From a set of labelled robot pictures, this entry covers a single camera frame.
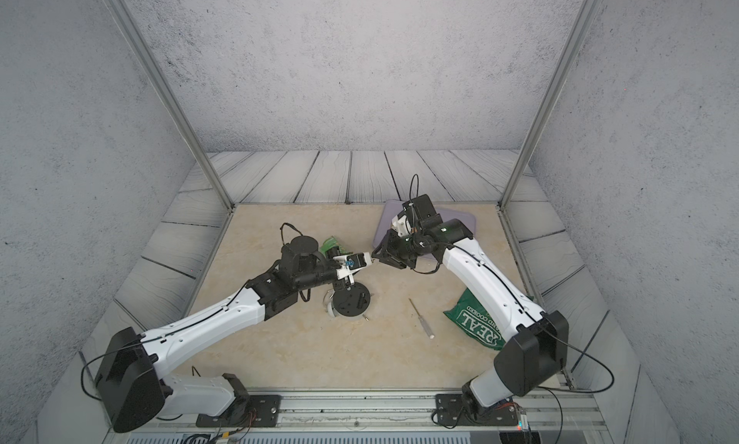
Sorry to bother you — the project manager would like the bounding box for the lavender plastic tray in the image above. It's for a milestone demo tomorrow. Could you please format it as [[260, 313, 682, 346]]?
[[400, 195, 473, 263]]

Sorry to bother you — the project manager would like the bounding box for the white twin-bell alarm clock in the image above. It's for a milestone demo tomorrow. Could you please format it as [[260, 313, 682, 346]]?
[[323, 280, 371, 318]]

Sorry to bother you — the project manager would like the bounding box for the clear handle screwdriver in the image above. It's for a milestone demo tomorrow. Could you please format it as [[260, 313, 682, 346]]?
[[409, 299, 436, 339]]

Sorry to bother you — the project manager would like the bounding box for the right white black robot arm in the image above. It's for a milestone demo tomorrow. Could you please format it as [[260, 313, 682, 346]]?
[[371, 194, 569, 409]]

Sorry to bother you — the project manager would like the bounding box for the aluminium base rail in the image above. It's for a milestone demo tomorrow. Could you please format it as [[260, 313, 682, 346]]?
[[105, 389, 613, 443]]

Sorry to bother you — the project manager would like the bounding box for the small green snack packet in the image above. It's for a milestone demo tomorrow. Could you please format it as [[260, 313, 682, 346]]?
[[319, 236, 348, 259]]

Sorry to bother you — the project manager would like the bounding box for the left aluminium frame post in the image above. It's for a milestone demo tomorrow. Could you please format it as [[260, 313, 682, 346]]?
[[102, 0, 236, 214]]

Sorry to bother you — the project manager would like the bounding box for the large green chips bag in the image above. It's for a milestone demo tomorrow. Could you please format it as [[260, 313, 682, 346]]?
[[444, 288, 505, 352]]

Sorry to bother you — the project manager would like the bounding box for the aluminium frame post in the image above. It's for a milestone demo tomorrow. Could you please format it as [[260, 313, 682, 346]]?
[[102, 0, 236, 214], [498, 0, 602, 211]]

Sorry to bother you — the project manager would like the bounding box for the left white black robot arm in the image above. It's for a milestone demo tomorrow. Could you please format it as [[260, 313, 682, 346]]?
[[94, 235, 371, 434]]

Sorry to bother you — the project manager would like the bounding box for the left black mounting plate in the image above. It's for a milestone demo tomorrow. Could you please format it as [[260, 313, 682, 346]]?
[[196, 394, 282, 429]]

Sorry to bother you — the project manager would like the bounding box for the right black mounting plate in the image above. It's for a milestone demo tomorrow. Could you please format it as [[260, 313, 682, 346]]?
[[431, 393, 520, 429]]

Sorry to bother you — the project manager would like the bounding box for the black mounting plate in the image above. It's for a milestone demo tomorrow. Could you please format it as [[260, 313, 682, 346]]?
[[196, 394, 282, 429], [431, 393, 520, 429]]

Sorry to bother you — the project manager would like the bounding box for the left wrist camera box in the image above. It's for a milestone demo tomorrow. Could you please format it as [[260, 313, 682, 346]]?
[[333, 253, 373, 282]]

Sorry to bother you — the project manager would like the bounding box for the right aluminium frame post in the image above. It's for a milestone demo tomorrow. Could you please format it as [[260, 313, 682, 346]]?
[[498, 0, 602, 211]]

